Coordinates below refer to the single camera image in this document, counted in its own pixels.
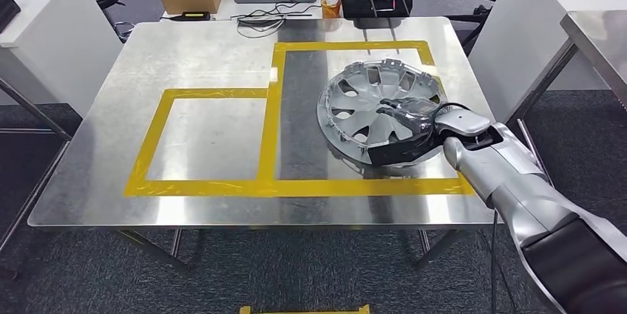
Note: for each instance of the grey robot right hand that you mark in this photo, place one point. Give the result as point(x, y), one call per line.
point(414, 116)

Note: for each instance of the silver plastic wheel hubcap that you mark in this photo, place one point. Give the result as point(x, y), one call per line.
point(362, 91)

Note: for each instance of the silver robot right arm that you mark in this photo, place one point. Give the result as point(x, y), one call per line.
point(514, 174)

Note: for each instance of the yellow workbench tape marking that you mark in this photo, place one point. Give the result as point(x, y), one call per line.
point(267, 130)

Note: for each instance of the steel workbench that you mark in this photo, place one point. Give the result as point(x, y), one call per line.
point(34, 109)
point(602, 37)
point(196, 57)

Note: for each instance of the white table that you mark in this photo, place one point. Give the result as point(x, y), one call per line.
point(529, 18)
point(59, 33)

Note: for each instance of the yellow floor tape square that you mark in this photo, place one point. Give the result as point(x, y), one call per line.
point(303, 311)

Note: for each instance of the black adapter yellow label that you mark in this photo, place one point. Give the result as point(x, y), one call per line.
point(192, 15)

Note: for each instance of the black case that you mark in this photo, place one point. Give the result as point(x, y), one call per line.
point(7, 11)

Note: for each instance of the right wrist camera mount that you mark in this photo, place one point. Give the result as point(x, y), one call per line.
point(401, 152)

